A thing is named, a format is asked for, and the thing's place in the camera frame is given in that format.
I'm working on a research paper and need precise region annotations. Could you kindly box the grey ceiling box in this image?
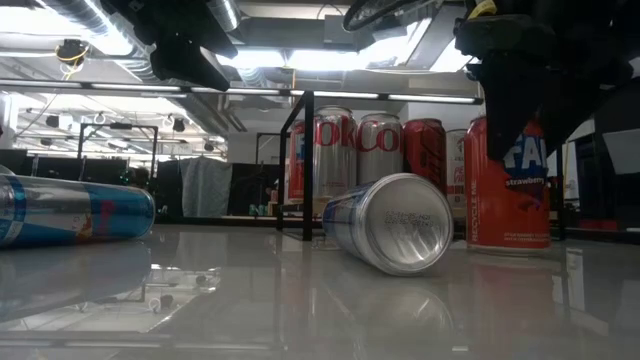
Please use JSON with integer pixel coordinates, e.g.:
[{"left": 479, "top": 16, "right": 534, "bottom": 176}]
[{"left": 322, "top": 13, "right": 360, "bottom": 50}]

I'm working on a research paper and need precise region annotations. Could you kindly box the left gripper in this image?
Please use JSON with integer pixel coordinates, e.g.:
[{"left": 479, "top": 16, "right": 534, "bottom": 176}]
[{"left": 99, "top": 0, "right": 239, "bottom": 92}]

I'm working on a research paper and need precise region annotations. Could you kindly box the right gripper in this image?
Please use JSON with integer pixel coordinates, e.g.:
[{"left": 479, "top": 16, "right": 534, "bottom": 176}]
[{"left": 454, "top": 0, "right": 621, "bottom": 162}]

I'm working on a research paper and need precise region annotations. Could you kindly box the yellow gripper tag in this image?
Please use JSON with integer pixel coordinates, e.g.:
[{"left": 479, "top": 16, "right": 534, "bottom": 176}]
[{"left": 469, "top": 0, "right": 499, "bottom": 20}]

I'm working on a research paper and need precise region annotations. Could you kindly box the ceiling light panel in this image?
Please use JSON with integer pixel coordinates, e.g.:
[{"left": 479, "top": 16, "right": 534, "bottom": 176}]
[{"left": 217, "top": 45, "right": 409, "bottom": 72}]

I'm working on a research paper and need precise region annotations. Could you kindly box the small silver ceiling duct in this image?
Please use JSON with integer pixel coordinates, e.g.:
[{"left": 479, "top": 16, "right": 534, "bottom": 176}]
[{"left": 207, "top": 0, "right": 242, "bottom": 32}]

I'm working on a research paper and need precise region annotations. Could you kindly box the silver Diet Coke can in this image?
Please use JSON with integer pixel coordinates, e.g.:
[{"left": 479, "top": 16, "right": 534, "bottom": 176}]
[
  {"left": 312, "top": 104, "right": 359, "bottom": 201},
  {"left": 356, "top": 112, "right": 405, "bottom": 186}
]

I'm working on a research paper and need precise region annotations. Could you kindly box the blue silver Red Bull can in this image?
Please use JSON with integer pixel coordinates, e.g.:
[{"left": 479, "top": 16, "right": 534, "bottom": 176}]
[
  {"left": 0, "top": 172, "right": 156, "bottom": 249},
  {"left": 322, "top": 172, "right": 455, "bottom": 277}
]

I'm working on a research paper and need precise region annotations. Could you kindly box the wooden shelf with black frame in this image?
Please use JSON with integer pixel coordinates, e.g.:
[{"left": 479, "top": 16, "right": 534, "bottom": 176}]
[{"left": 278, "top": 89, "right": 571, "bottom": 241}]

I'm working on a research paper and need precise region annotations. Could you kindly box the yellow ceiling cord reel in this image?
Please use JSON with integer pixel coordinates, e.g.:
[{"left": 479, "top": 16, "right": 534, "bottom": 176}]
[{"left": 54, "top": 38, "right": 91, "bottom": 69}]

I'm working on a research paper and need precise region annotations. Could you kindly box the dark red soda can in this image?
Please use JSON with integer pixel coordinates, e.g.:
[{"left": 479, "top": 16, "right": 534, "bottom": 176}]
[{"left": 402, "top": 117, "right": 448, "bottom": 196}]

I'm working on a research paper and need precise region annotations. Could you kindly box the grey hanging cloth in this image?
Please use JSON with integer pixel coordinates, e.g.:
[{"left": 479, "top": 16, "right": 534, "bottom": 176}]
[{"left": 179, "top": 156, "right": 234, "bottom": 219}]

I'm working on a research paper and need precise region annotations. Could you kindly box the black metal frame stand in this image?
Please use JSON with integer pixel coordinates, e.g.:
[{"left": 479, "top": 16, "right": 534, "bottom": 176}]
[{"left": 77, "top": 122, "right": 159, "bottom": 181}]

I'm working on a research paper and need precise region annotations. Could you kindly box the orange-red Fanta can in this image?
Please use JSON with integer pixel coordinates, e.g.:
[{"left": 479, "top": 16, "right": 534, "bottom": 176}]
[{"left": 287, "top": 119, "right": 307, "bottom": 202}]

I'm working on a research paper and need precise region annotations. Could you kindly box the right gripper cable loop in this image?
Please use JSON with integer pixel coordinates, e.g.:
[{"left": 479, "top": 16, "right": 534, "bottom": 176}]
[{"left": 342, "top": 0, "right": 441, "bottom": 32}]

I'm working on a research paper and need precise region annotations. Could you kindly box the white Celsius Peach Vibe can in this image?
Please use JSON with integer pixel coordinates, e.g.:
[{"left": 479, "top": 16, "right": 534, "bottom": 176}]
[{"left": 446, "top": 128, "right": 469, "bottom": 209}]

